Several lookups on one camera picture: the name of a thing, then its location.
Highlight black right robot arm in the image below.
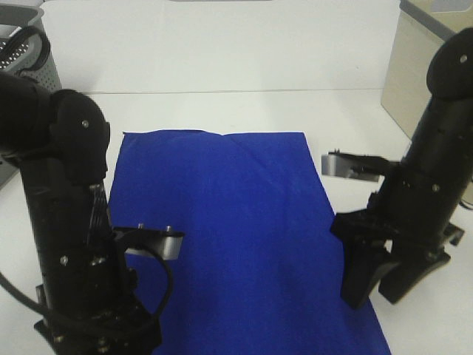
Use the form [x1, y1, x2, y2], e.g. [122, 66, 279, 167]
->
[321, 28, 472, 309]

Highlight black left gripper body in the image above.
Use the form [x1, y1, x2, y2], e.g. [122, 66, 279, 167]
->
[33, 227, 163, 354]

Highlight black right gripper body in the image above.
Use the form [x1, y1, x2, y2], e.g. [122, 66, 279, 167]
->
[330, 193, 464, 254]

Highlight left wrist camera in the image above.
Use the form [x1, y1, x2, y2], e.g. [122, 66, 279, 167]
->
[113, 223, 185, 261]

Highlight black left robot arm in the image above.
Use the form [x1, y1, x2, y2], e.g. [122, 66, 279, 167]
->
[1, 73, 166, 354]

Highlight beige storage bin grey rim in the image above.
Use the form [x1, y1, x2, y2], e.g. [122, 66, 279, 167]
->
[381, 1, 472, 138]

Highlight grey perforated plastic basket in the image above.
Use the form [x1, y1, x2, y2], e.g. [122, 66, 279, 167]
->
[0, 4, 63, 190]

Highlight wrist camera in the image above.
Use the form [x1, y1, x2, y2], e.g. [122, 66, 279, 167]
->
[321, 150, 398, 182]
[113, 223, 185, 261]

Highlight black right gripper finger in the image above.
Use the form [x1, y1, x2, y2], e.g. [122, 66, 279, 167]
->
[341, 240, 401, 310]
[378, 249, 451, 304]

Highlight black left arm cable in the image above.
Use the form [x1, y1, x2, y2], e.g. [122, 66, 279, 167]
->
[0, 27, 175, 322]

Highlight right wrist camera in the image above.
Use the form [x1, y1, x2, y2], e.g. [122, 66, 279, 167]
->
[321, 150, 398, 182]

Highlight blue microfibre towel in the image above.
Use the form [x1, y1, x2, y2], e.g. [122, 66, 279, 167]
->
[109, 130, 389, 354]

